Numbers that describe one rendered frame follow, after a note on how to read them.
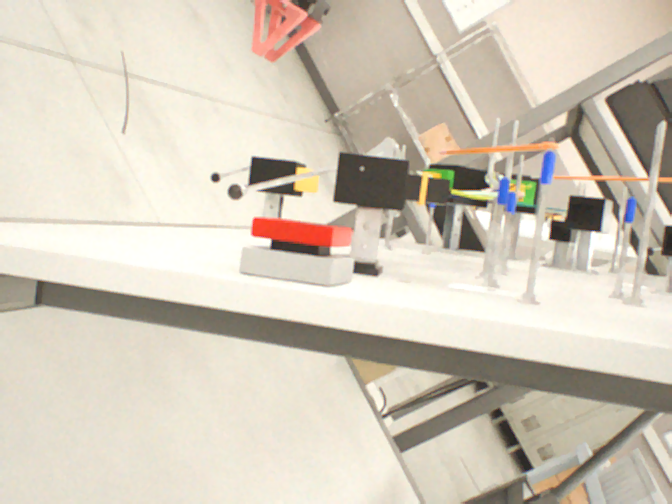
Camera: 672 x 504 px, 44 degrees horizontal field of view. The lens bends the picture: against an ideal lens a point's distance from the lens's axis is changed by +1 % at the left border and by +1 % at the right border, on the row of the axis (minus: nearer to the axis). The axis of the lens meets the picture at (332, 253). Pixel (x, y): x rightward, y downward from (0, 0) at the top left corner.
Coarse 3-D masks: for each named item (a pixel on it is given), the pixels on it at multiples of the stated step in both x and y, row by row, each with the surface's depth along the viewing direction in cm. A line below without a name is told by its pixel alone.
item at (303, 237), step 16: (256, 224) 48; (272, 224) 48; (288, 224) 48; (304, 224) 48; (320, 224) 48; (272, 240) 49; (288, 240) 48; (304, 240) 48; (320, 240) 47; (336, 240) 48
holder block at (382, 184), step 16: (352, 160) 65; (368, 160) 65; (384, 160) 65; (400, 160) 65; (336, 176) 65; (352, 176) 65; (368, 176) 65; (384, 176) 65; (400, 176) 65; (336, 192) 65; (352, 192) 65; (368, 192) 65; (384, 192) 65; (400, 192) 65; (384, 208) 65; (400, 208) 65
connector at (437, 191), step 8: (408, 176) 65; (416, 176) 65; (408, 184) 65; (416, 184) 65; (432, 184) 65; (440, 184) 65; (448, 184) 65; (408, 192) 65; (416, 192) 65; (432, 192) 65; (440, 192) 65; (448, 192) 65; (416, 200) 65; (432, 200) 65; (440, 200) 65
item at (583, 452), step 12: (564, 456) 510; (576, 456) 503; (588, 456) 485; (540, 468) 512; (552, 468) 507; (564, 468) 505; (600, 468) 511; (540, 480) 509; (588, 480) 457; (588, 492) 445; (600, 492) 435
